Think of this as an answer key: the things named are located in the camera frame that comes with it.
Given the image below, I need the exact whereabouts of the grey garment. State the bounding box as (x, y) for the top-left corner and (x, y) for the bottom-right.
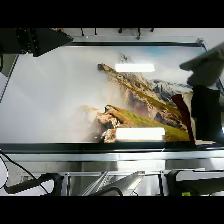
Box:
(179, 42), (224, 88)

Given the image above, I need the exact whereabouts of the dark red garment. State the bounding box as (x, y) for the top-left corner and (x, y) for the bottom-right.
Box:
(171, 93), (197, 146)

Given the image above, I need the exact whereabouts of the black garment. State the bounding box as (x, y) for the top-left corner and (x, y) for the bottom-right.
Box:
(190, 84), (224, 142)
(0, 28), (75, 58)

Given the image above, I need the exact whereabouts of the silver frame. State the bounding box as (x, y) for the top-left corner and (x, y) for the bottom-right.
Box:
(0, 35), (224, 197)

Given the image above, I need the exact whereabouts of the black cable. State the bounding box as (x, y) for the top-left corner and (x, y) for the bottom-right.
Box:
(0, 149), (50, 196)
(89, 186), (125, 197)

